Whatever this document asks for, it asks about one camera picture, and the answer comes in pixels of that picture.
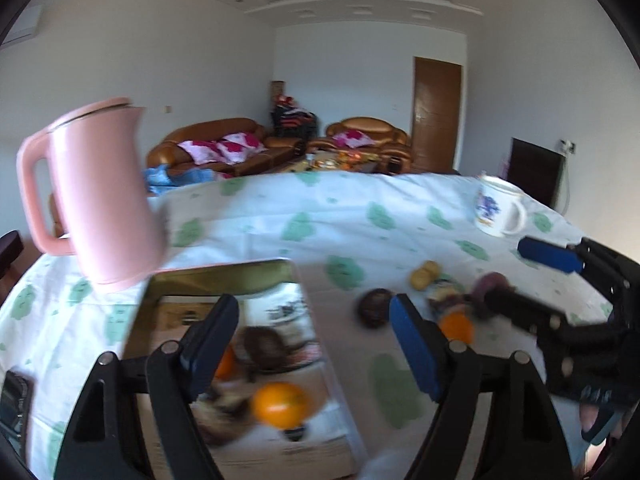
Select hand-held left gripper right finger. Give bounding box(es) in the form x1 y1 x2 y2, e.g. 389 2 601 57
389 294 573 480

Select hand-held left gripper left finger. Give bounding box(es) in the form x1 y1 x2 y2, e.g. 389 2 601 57
55 294 241 480

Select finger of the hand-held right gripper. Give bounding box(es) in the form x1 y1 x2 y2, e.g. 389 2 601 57
482 285 612 337
517 236 640 311

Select orange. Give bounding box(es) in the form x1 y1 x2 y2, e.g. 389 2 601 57
215 344 237 380
439 311 475 345
251 381 311 431

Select purple passion fruit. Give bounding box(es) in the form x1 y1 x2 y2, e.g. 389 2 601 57
472 271 516 318

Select dark brown water chestnut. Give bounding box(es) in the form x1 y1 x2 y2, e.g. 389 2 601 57
357 288 396 331
235 326 291 373

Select shiny dark lump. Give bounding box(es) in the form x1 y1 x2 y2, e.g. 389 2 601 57
195 385 256 446

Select person's right hand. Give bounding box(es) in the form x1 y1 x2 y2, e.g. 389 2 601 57
580 403 619 444

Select white mug with blue print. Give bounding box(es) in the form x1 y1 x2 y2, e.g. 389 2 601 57
472 174 528 237

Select black television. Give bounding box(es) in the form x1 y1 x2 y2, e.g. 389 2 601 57
507 137 560 208

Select white tablecloth with green clouds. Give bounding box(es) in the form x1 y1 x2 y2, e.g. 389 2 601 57
0 172 626 480

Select printed paper sheet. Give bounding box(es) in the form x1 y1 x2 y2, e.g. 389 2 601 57
140 285 351 466

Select blue cloth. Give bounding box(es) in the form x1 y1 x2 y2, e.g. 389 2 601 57
144 165 221 193

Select brown wooden door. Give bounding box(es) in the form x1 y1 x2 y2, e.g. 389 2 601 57
412 56 462 172

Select pink electric kettle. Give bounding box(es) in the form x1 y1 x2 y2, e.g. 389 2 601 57
16 97 171 292

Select pink floral pillow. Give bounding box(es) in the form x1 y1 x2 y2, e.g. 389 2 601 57
177 140 221 165
217 132 266 163
332 130 373 147

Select black smartphone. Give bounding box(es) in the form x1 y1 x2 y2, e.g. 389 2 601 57
0 370 35 453

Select orange-brown leather chair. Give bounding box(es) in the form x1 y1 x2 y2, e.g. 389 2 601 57
47 192 70 238

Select cluttered coffee table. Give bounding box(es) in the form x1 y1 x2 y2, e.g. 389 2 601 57
277 149 396 176

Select brown leather sofa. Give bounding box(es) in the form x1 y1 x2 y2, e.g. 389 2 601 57
146 118 307 181

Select dark purple stool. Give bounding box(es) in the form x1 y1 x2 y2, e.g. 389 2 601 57
0 231 25 273

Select brown leather armchair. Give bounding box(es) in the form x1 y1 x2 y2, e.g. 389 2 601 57
306 117 413 176

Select stacked dark chairs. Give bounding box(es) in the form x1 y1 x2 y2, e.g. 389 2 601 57
271 107 318 140

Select white air conditioner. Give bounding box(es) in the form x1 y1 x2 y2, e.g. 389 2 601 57
0 5 42 46

